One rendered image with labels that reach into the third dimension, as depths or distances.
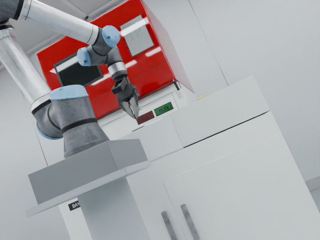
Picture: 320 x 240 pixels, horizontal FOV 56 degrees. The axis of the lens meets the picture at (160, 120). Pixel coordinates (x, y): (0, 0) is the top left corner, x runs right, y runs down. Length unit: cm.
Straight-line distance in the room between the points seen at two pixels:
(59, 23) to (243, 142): 78
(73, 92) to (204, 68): 251
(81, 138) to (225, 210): 60
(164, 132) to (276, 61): 232
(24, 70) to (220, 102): 71
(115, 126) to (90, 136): 101
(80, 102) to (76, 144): 13
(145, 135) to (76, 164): 41
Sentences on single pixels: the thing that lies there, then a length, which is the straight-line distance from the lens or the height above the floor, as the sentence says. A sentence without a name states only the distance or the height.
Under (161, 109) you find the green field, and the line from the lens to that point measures 184.
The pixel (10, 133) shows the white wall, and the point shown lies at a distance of 439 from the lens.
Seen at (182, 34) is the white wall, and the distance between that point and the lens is 350.
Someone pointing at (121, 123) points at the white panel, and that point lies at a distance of 193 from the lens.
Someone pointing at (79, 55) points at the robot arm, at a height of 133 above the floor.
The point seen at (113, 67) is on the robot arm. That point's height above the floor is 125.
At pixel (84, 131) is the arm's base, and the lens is 94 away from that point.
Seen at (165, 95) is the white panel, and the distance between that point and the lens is 185.
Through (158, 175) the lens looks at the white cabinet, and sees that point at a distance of 121.
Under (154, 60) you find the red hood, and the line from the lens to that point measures 185.
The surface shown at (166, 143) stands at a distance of 119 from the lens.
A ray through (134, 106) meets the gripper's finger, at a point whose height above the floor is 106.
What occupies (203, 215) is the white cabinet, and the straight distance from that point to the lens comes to 120.
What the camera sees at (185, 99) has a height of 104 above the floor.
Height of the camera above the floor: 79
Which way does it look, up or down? 8 degrees up
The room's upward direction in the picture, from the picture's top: 23 degrees counter-clockwise
